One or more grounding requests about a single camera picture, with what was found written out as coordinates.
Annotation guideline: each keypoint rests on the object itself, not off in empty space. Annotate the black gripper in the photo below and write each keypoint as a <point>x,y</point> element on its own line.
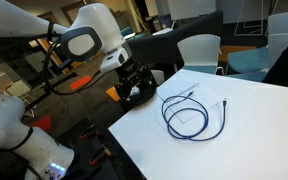
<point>134,76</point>

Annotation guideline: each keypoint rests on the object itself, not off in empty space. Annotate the dark grey sofa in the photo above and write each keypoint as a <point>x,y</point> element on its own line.
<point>164,46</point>

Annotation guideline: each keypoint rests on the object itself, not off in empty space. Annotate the teal armchair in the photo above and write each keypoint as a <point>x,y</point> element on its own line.
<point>126,31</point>

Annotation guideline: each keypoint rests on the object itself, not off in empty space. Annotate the white metal stand frame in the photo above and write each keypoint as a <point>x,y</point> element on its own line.
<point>247,34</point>

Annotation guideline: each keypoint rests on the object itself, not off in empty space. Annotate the black metal stand bar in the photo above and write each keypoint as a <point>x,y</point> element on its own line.
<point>37,97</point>

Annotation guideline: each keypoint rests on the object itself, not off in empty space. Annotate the white board panel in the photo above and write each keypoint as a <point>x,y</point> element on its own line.
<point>190,8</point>

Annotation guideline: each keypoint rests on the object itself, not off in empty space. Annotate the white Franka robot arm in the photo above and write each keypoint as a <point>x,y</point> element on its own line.
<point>10,20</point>

